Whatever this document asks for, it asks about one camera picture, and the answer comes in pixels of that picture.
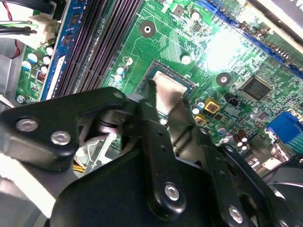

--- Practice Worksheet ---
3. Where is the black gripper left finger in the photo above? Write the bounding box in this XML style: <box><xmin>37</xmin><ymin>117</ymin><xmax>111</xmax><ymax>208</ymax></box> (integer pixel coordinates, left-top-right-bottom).
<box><xmin>0</xmin><ymin>80</ymin><xmax>202</xmax><ymax>222</ymax></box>

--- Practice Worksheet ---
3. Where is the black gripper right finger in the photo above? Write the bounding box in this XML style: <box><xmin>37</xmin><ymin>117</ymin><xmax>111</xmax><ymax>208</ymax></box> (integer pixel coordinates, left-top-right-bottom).
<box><xmin>170</xmin><ymin>99</ymin><xmax>294</xmax><ymax>227</ymax></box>

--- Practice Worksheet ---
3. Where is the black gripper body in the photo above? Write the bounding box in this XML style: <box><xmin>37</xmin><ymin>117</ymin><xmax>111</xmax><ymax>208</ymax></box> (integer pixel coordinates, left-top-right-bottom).
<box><xmin>49</xmin><ymin>148</ymin><xmax>229</xmax><ymax>227</ymax></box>

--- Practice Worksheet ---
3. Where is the silver topped CPU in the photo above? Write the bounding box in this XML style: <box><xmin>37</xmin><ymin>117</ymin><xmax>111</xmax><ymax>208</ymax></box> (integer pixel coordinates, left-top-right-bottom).
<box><xmin>149</xmin><ymin>70</ymin><xmax>192</xmax><ymax>116</ymax></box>

